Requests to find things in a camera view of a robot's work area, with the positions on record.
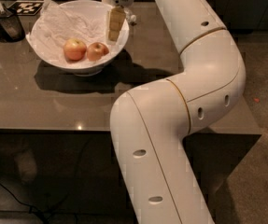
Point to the white ceramic bowl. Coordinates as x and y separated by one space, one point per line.
77 66

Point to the clear plastic water bottle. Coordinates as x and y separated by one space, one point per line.
130 17

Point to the white crumpled paper liner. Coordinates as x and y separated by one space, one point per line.
62 25

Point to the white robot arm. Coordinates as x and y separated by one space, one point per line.
148 123

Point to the black white fiducial marker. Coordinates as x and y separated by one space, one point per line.
26 8

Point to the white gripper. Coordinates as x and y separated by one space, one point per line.
117 16

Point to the smaller red apple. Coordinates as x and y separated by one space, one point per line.
96 51

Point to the larger yellow-red apple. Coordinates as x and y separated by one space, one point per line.
74 49

